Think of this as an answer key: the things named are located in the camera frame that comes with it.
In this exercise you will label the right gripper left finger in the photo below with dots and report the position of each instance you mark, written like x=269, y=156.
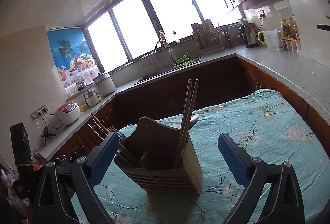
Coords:
x=99, y=159

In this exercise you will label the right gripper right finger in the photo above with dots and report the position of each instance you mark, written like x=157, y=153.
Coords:
x=237, y=159

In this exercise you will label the silver metal fork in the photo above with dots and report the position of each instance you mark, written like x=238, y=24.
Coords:
x=120, y=134

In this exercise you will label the brown wooden chopstick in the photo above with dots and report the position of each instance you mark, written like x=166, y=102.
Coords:
x=183, y=122

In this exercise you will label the teal floral tablecloth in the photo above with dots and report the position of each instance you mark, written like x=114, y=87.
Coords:
x=290, y=182

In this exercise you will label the wooden utensil holder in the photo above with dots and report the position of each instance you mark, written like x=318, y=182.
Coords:
x=161, y=164

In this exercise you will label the white pink rice cooker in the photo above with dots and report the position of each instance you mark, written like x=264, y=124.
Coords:
x=68, y=113

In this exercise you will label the small white electric pot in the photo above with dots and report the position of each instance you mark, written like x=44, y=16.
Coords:
x=92, y=97

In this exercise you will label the large white rice cooker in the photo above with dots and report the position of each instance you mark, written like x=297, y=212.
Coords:
x=104, y=84

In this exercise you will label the tropical fruit window poster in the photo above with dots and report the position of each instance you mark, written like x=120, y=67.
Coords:
x=72, y=56

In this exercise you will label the green vegetables in basket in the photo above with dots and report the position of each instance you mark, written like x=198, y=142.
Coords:
x=182, y=60

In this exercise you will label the chrome sink faucet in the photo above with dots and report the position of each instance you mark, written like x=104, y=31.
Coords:
x=165, y=46

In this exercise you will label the stainless electric kettle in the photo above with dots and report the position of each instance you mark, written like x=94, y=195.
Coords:
x=248, y=36

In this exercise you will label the wooden dish rack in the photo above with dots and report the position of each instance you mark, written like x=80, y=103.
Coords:
x=207, y=37

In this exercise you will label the translucent plastic jug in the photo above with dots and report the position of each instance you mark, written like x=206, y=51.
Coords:
x=269, y=38

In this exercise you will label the yellow oil bottle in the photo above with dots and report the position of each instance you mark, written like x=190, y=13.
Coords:
x=285, y=29

